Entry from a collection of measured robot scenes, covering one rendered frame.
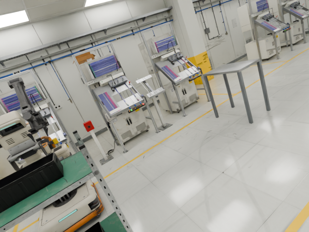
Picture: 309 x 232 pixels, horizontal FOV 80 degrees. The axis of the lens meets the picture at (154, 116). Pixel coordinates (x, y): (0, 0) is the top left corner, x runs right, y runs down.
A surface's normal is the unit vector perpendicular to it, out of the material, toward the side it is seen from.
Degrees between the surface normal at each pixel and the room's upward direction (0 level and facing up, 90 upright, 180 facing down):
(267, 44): 90
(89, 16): 90
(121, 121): 90
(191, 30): 90
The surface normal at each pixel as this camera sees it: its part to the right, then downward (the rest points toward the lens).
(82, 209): 0.46, 0.11
